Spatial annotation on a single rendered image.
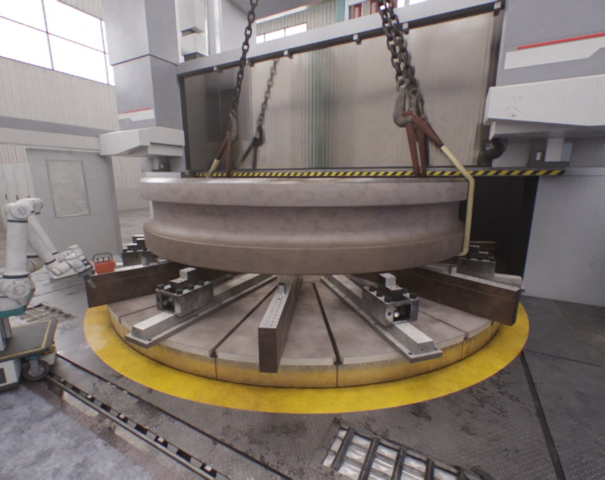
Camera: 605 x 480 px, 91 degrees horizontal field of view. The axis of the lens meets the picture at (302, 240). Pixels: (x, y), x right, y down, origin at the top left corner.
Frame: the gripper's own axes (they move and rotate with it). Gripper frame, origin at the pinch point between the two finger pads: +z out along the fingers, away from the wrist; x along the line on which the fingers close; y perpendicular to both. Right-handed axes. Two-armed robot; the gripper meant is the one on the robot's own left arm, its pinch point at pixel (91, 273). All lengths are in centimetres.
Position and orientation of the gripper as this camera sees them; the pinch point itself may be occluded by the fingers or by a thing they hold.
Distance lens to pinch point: 385.8
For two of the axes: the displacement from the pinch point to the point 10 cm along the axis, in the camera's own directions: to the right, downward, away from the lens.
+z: 4.1, 8.7, 2.6
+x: -4.2, -0.7, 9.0
